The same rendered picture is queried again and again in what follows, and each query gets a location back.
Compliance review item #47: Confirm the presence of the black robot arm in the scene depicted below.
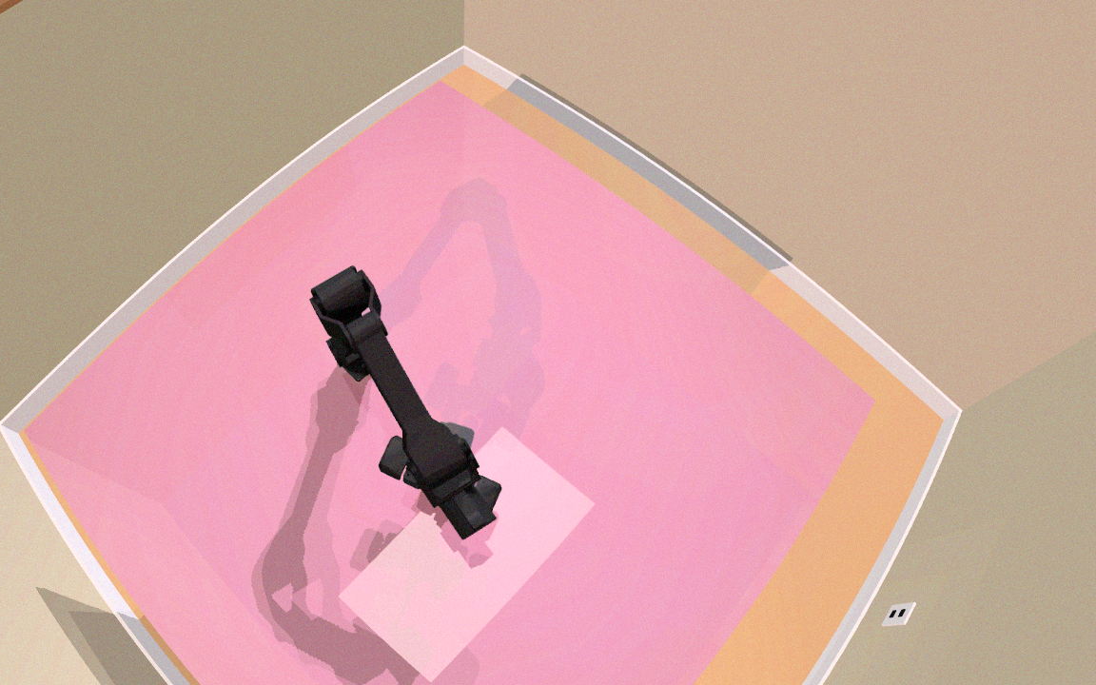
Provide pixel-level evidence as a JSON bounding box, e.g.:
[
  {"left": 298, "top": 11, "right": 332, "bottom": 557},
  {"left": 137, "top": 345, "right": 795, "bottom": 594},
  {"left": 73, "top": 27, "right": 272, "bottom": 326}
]
[{"left": 309, "top": 265, "right": 496, "bottom": 540}]

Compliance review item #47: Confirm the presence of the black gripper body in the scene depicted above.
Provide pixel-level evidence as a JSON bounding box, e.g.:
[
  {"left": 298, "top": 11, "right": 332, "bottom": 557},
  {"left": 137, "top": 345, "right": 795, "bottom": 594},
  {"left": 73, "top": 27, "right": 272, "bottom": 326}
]
[{"left": 379, "top": 436, "right": 502, "bottom": 511}]

